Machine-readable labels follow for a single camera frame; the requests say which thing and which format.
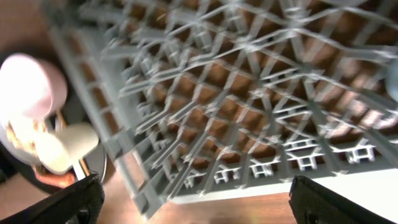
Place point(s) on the grey dishwasher rack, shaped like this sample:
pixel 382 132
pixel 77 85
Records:
pixel 211 100

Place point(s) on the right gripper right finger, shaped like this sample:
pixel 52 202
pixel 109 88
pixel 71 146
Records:
pixel 312 203

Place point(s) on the grey plate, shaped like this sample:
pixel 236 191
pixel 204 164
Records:
pixel 23 151

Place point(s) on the white cup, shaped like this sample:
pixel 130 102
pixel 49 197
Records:
pixel 59 151

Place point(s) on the orange carrot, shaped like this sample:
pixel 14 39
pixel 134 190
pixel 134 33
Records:
pixel 60 181

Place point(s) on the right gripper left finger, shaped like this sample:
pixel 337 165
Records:
pixel 80 202

